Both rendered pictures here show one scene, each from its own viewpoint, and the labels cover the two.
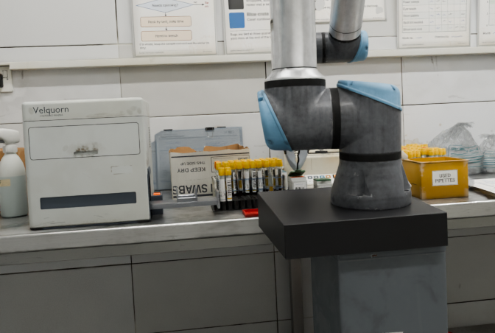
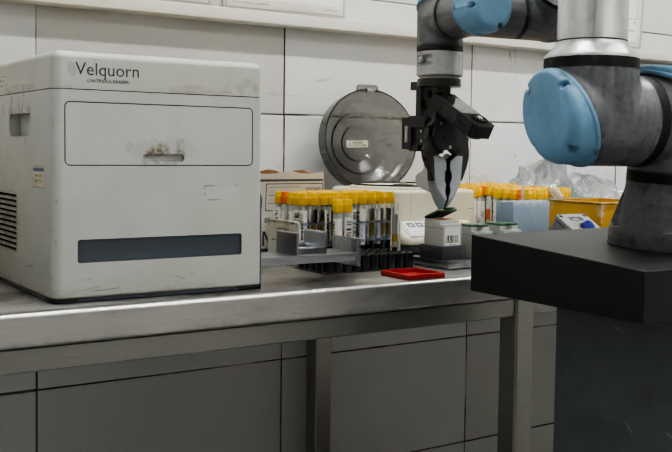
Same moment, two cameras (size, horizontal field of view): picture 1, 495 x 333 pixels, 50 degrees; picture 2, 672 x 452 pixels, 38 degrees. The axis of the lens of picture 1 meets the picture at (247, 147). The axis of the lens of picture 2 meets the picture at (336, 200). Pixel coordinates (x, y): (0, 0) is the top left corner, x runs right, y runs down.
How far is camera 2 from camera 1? 0.72 m
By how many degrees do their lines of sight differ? 26
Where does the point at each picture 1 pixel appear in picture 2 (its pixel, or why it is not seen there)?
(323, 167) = (428, 209)
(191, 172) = not seen: hidden behind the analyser
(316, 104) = (641, 96)
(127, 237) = (239, 314)
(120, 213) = (214, 272)
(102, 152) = (191, 158)
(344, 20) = not seen: outside the picture
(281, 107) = (600, 96)
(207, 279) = (171, 413)
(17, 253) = (33, 350)
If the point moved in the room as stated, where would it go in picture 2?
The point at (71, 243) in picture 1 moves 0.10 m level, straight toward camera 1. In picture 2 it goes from (146, 326) to (197, 339)
